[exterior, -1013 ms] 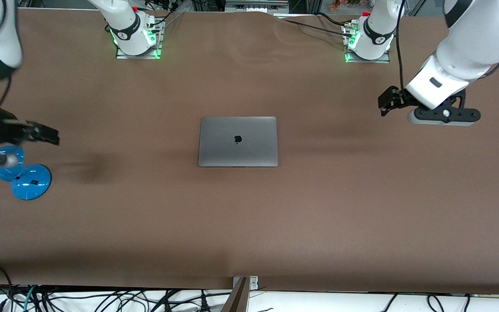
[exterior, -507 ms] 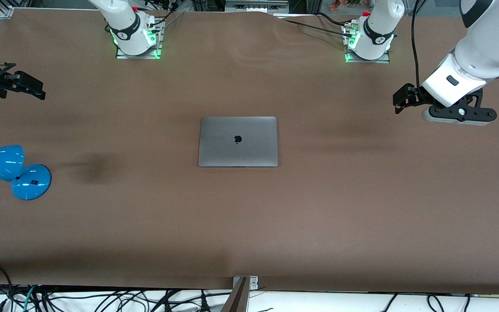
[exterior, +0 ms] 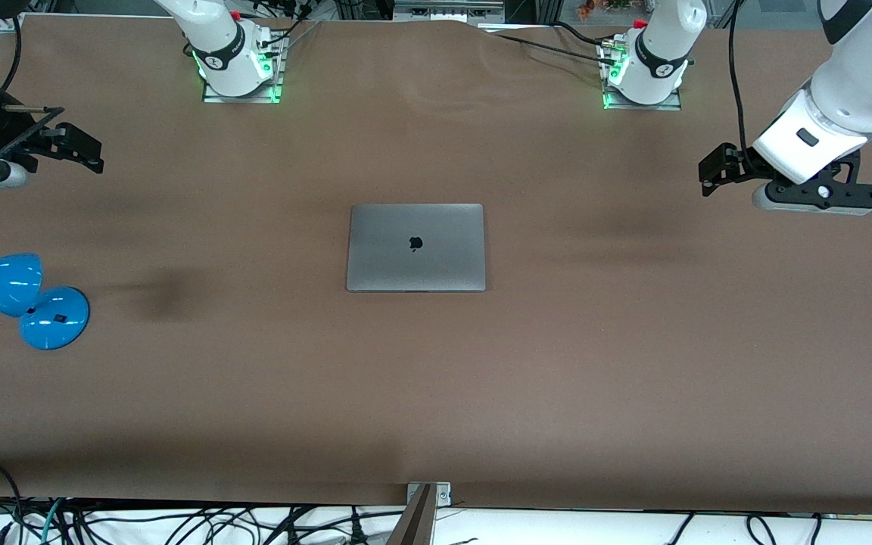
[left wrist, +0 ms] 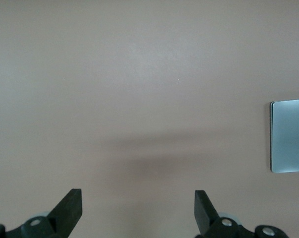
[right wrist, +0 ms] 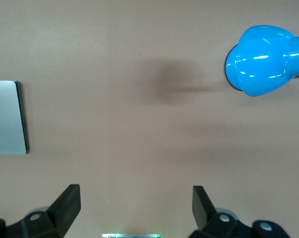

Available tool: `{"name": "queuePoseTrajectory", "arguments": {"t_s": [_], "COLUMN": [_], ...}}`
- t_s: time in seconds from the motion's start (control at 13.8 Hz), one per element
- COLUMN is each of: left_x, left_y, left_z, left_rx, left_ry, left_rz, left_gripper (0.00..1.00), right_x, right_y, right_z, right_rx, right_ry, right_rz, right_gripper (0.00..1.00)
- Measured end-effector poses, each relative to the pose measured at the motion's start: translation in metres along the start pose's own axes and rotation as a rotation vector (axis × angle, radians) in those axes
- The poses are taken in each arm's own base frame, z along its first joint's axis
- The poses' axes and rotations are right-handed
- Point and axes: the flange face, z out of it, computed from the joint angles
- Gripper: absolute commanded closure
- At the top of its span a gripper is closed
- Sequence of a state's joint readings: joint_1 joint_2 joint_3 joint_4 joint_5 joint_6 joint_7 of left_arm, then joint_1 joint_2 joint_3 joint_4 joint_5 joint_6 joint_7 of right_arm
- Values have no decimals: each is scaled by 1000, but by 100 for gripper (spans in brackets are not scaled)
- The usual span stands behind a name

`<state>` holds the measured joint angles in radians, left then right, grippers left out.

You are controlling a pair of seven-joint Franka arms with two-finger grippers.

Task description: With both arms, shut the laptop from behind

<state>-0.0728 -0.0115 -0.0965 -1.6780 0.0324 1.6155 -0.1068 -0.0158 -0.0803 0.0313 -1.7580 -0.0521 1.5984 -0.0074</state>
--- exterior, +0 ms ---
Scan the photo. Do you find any silver grey laptop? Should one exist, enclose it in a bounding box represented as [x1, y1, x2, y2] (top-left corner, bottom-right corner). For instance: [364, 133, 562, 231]
[346, 203, 487, 294]

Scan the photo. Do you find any brown table cover sheet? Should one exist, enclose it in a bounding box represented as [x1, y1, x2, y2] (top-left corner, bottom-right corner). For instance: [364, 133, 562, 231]
[0, 14, 872, 517]

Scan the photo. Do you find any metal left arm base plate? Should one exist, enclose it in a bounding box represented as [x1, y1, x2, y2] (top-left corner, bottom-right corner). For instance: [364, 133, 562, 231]
[601, 42, 684, 112]

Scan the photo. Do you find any aluminium frame rail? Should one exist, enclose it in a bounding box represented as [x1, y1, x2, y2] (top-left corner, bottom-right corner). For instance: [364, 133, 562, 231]
[394, 0, 506, 23]

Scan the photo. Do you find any teal cable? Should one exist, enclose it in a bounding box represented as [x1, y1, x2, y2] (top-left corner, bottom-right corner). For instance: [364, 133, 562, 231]
[39, 497, 67, 545]

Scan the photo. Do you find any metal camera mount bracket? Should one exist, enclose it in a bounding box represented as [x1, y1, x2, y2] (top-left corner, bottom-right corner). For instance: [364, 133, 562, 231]
[406, 481, 453, 506]

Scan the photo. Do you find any dark camera support pole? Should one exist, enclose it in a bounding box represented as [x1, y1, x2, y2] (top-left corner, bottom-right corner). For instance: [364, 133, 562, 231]
[386, 484, 437, 545]

